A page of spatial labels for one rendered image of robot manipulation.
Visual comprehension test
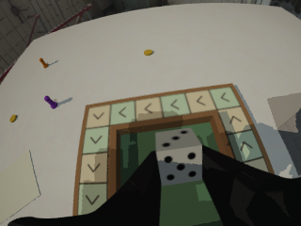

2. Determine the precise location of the brown game board track with arrow squares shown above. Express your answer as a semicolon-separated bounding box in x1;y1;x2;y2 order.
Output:
72;84;275;216

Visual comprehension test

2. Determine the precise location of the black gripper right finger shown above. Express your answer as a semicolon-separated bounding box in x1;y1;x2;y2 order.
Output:
202;144;301;226

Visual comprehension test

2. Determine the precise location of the orange game pawn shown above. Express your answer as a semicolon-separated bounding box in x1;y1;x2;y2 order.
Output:
39;57;48;69

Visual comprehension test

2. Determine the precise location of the white die with black pips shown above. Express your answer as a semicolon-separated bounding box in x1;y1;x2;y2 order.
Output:
154;127;203;186

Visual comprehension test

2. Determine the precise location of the purple pawn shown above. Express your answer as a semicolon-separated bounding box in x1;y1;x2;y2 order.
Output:
44;97;57;109

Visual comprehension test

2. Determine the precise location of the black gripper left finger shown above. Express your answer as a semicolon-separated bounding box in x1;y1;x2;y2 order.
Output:
8;151;162;226

